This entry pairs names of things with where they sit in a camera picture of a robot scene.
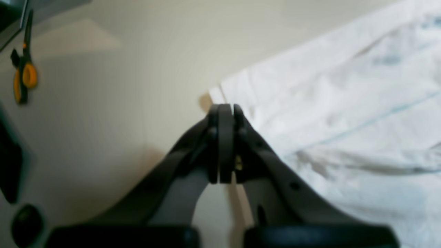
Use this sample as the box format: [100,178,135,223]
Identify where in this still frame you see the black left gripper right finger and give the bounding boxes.
[233,104,400,248]

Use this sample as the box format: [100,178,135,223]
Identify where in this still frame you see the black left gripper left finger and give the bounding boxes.
[45,105,219,248]

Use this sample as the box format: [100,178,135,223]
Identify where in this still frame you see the white T-shirt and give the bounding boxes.
[209,0,441,248]

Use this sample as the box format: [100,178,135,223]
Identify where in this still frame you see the round black object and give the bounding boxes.
[11,204,44,248]

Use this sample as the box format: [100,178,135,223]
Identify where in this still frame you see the black pen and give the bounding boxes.
[10,9,38,105]

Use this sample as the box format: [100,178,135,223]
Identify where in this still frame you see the dark tablet screen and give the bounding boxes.
[0,0,28,51]

